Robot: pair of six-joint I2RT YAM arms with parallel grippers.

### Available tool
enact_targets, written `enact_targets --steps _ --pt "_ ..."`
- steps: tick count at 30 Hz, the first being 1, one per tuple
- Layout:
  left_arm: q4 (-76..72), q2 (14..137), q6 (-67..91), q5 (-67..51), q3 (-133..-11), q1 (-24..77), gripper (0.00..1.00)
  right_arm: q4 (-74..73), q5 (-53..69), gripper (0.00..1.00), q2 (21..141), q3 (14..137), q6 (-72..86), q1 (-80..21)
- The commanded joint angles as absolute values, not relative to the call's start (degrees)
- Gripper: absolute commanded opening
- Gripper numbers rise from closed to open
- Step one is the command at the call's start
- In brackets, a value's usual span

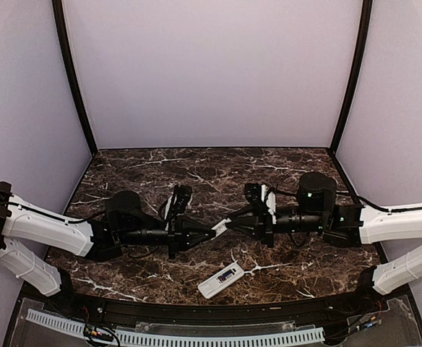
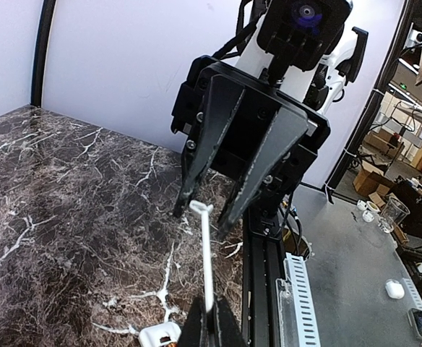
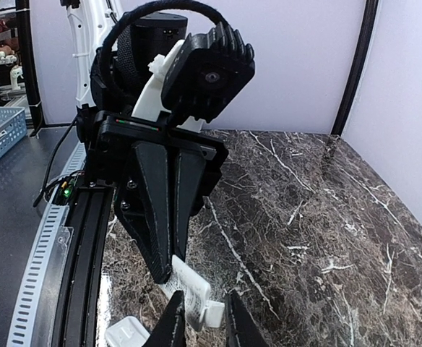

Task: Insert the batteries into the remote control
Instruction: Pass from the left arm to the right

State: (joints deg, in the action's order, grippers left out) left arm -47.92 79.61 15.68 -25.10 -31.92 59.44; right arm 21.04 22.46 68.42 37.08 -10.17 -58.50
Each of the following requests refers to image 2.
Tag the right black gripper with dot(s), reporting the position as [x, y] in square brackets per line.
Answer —
[239, 126]

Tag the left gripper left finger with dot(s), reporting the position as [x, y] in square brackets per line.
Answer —
[194, 332]

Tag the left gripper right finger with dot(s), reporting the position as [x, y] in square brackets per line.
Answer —
[223, 328]

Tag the white remote control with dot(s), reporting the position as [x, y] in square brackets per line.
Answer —
[164, 334]

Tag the white battery cover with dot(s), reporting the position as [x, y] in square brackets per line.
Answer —
[204, 211]

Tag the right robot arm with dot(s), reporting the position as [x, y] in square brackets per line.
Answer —
[308, 87]

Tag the open cardboard box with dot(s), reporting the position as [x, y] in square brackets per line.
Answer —
[368, 182]

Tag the clear glass beaker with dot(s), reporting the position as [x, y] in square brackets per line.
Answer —
[393, 213]

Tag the white earbuds case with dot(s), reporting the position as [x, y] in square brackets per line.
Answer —
[394, 289]

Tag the white slotted cable duct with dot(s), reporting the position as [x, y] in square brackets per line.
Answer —
[295, 305]

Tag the black front rail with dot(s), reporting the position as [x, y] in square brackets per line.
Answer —
[263, 257]

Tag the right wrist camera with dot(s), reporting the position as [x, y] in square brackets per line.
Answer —
[298, 33]

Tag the right black frame post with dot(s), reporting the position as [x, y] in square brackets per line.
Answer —
[376, 96]

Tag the black frame post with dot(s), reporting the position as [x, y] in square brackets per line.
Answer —
[376, 96]
[41, 49]

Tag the left black frame post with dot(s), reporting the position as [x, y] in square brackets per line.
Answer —
[41, 49]

